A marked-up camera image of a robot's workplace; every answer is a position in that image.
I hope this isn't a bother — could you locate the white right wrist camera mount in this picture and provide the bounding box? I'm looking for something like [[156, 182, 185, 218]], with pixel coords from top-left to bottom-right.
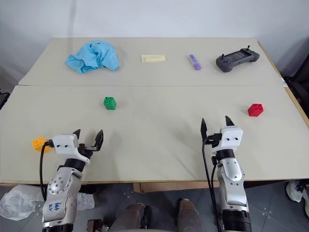
[[215, 127, 243, 152]]

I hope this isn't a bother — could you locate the green toy brick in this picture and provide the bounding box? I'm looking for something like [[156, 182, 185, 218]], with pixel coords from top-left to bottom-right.
[[102, 96, 118, 111]]

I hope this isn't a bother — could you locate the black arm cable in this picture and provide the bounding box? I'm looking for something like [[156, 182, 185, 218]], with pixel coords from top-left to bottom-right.
[[39, 138, 54, 202], [202, 138, 224, 232]]

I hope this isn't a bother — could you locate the dark grey handheld controller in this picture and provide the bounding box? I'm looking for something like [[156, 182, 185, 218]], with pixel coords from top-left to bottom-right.
[[215, 45, 261, 73]]

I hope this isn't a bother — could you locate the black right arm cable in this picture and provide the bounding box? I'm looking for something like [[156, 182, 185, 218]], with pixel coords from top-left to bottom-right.
[[202, 138, 224, 232]]

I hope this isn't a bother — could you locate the white sneaker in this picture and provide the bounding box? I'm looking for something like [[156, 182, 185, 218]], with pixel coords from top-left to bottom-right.
[[286, 179, 304, 203]]

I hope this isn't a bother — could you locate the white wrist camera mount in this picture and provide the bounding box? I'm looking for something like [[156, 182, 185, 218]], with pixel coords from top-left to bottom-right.
[[51, 134, 91, 161], [215, 127, 243, 152]]

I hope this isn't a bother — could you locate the crumpled light blue cloth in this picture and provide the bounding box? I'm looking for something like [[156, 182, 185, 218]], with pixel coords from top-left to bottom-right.
[[65, 39, 121, 74]]

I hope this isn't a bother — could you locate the flat cream rectangular box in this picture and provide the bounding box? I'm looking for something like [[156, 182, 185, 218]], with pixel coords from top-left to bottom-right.
[[140, 54, 167, 64]]

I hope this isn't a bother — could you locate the small crumpled white plastic sheet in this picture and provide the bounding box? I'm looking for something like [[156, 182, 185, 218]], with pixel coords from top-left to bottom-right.
[[76, 192, 95, 210]]

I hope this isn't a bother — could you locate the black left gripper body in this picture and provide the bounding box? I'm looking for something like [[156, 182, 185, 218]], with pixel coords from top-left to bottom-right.
[[77, 143, 100, 159]]

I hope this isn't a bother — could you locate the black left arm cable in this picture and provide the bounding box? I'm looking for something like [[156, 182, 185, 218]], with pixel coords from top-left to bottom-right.
[[39, 138, 54, 202]]

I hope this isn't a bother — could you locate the yellow toy brick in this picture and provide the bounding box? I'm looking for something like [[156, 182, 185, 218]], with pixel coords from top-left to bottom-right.
[[31, 136, 55, 153]]

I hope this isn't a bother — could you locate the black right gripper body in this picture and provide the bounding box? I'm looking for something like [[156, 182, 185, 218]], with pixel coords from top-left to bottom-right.
[[205, 132, 223, 148]]

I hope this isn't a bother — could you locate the dark rounded brown shape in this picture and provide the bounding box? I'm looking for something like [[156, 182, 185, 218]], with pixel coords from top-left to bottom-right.
[[178, 198, 203, 232], [109, 203, 152, 232]]

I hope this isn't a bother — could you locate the black object beside table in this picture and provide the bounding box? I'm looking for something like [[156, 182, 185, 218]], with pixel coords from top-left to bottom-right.
[[0, 88, 11, 110]]

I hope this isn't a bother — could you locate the black bulky object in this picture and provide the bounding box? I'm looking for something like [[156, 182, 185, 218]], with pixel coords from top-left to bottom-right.
[[283, 64, 309, 117]]

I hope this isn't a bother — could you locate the large crumpled white plastic bag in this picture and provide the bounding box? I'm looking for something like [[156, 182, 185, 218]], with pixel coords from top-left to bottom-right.
[[0, 184, 46, 221]]

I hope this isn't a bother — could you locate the red toy brick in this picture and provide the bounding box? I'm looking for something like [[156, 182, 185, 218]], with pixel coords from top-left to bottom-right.
[[247, 103, 265, 118]]

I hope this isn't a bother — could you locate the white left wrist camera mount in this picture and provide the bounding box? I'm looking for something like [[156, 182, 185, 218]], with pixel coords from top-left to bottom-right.
[[51, 134, 91, 161]]

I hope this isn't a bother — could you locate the purple marker pen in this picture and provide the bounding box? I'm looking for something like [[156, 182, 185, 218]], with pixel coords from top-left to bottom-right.
[[188, 54, 202, 71]]

